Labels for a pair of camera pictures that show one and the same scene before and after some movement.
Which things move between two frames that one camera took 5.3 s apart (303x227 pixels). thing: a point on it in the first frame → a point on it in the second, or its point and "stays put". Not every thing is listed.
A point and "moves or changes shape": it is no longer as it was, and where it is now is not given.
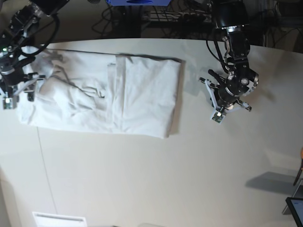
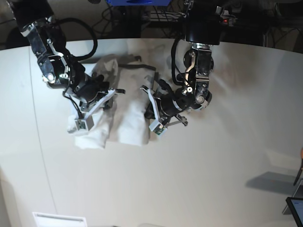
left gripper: [13, 77] → [92, 91]
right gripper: [225, 93] → [165, 105]
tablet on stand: [295, 207] stays put
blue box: [138, 2] stays put
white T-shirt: [108, 93] moves or changes shape
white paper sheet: [43, 219] stays put
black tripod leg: [299, 172] stays put
